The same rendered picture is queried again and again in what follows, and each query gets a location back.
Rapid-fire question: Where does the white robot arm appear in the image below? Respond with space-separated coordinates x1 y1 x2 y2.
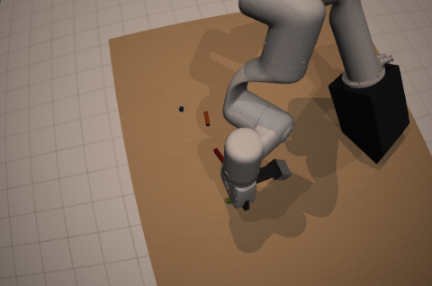
223 0 394 187

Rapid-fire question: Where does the orange rod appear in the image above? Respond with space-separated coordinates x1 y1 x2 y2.
204 112 210 126

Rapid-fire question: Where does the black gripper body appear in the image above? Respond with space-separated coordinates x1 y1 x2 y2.
220 162 257 209

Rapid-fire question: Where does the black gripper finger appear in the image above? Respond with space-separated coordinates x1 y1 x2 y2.
242 200 249 210

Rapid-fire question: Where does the dark red rod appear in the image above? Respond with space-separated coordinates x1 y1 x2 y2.
213 148 224 162

